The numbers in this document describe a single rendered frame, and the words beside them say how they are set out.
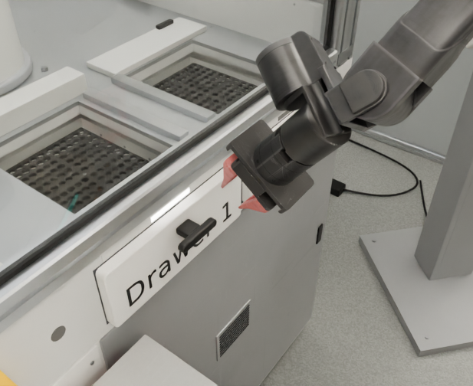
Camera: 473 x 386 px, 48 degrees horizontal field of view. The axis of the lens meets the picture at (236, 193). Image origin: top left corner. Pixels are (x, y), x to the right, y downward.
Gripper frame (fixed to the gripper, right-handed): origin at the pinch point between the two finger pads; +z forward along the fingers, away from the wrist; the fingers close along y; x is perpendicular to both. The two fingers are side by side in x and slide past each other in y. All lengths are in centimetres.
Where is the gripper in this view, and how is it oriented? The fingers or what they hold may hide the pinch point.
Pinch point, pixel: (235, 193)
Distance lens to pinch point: 69.5
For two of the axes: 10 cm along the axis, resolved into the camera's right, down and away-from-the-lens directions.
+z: -4.9, 3.8, 7.9
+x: -5.9, 5.1, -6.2
